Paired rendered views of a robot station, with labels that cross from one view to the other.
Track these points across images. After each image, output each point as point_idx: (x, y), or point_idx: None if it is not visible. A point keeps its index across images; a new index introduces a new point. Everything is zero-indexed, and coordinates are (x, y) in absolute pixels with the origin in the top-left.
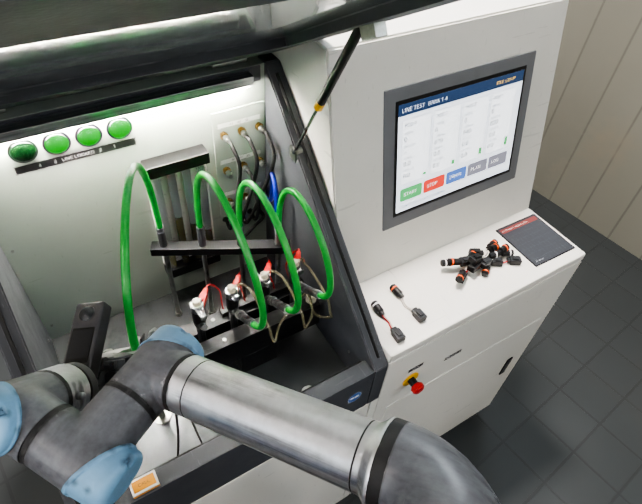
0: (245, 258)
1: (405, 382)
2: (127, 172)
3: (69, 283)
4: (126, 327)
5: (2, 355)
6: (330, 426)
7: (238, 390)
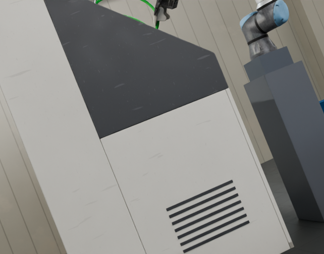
0: (137, 19)
1: None
2: (97, 0)
3: None
4: (150, 4)
5: (138, 21)
6: None
7: None
